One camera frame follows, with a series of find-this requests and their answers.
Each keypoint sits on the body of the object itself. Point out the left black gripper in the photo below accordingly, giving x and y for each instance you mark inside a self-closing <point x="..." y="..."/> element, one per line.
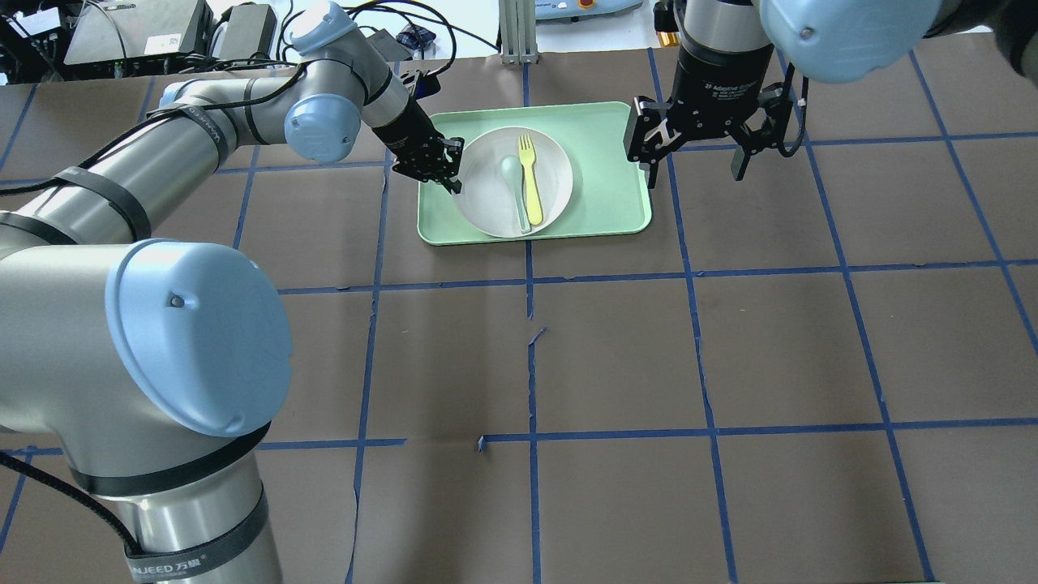
<point x="408" y="128"/>

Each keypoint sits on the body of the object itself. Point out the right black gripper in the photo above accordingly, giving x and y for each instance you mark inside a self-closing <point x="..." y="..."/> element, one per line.
<point x="717" y="89"/>

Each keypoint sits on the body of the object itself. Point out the white round plate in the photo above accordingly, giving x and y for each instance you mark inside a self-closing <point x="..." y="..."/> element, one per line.
<point x="485" y="201"/>

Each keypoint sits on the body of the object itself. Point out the yellow plastic fork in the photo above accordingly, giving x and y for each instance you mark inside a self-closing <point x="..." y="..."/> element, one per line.
<point x="532" y="202"/>

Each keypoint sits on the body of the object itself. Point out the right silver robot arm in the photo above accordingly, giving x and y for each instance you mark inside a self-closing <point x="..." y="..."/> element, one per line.
<point x="844" y="41"/>

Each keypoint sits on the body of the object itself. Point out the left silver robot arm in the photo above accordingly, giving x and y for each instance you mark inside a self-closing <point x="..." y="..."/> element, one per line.
<point x="160" y="365"/>

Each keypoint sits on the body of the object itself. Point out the pale green plastic spoon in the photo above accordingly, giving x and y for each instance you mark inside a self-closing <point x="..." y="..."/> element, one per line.
<point x="512" y="172"/>

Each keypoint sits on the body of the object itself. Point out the gold cylinder connector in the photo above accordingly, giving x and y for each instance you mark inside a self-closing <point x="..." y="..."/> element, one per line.
<point x="667" y="39"/>

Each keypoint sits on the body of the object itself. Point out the light green tray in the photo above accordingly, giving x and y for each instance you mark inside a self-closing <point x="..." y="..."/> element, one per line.
<point x="610" y="196"/>

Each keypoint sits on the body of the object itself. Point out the black power adapter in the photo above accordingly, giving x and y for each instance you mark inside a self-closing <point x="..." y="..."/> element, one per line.
<point x="390" y="49"/>

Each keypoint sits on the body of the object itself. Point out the aluminium frame post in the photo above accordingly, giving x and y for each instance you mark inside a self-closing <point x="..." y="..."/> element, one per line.
<point x="516" y="23"/>

